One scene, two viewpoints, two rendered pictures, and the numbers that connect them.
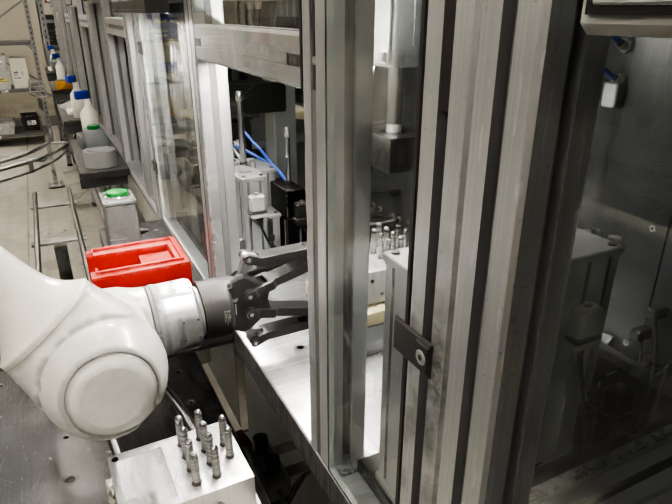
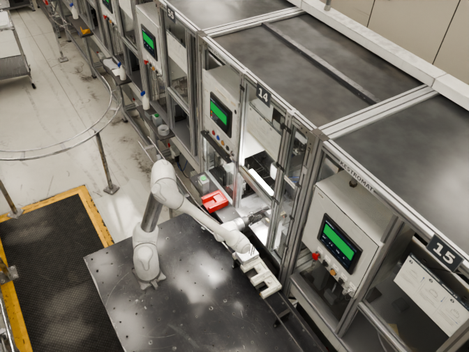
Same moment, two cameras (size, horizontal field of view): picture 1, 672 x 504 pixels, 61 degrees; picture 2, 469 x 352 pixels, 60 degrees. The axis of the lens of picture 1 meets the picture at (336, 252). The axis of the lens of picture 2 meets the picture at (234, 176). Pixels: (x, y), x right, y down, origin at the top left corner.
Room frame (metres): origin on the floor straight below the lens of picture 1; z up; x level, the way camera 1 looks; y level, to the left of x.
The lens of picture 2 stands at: (-1.05, 0.48, 3.19)
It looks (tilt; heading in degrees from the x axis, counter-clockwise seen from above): 45 degrees down; 352
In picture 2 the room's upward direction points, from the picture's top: 3 degrees clockwise
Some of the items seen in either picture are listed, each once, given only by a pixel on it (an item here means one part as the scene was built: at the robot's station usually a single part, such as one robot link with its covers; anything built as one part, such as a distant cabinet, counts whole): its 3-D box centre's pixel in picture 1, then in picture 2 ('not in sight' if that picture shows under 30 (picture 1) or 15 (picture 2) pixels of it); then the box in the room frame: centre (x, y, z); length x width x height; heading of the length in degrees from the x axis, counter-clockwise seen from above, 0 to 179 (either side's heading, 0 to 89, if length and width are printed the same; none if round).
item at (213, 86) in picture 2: not in sight; (234, 110); (1.09, 0.20, 1.60); 0.42 x 0.29 x 0.46; 27
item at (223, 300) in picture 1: (233, 303); (248, 220); (0.65, 0.13, 1.00); 0.09 x 0.07 x 0.08; 117
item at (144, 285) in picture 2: not in sight; (149, 274); (0.46, 0.81, 0.71); 0.22 x 0.18 x 0.06; 27
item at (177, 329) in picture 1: (175, 316); (239, 224); (0.62, 0.20, 1.00); 0.09 x 0.06 x 0.09; 27
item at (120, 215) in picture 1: (126, 222); (204, 184); (1.04, 0.41, 0.97); 0.08 x 0.08 x 0.12; 27
